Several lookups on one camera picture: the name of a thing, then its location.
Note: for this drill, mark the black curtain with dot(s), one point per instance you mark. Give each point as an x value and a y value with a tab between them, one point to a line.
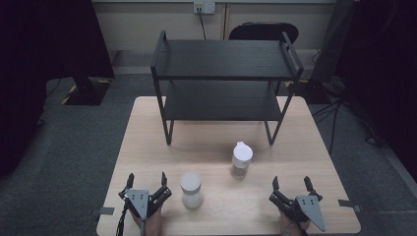
39	65
387	82

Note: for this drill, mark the person's right hand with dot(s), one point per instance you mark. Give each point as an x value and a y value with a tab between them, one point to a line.
290	226

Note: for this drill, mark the glass jar of brown grains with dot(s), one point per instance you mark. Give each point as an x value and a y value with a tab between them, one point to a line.
242	160

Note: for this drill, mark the dark grey upright panel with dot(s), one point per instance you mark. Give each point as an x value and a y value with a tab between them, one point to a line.
334	42

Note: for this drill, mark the person's left hand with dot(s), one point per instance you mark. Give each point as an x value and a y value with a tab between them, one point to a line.
152	224

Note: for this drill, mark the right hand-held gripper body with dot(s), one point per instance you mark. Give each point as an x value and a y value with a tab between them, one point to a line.
306	206

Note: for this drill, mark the black chair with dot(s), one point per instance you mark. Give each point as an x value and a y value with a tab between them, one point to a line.
259	32

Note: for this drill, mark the black two-tier shelf rack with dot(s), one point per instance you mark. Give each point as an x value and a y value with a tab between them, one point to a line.
223	59

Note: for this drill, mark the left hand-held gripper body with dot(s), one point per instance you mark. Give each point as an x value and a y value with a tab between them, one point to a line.
139	200

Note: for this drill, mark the glass jar of white grains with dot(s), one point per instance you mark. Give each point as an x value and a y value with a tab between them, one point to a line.
191	190

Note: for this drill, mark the black stand base striped tape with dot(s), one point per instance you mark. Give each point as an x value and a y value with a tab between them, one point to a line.
87	93

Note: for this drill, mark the white wall socket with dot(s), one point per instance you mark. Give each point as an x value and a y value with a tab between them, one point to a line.
205	7

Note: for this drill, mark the grey tape strip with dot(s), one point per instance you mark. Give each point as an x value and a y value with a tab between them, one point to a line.
104	210
349	205

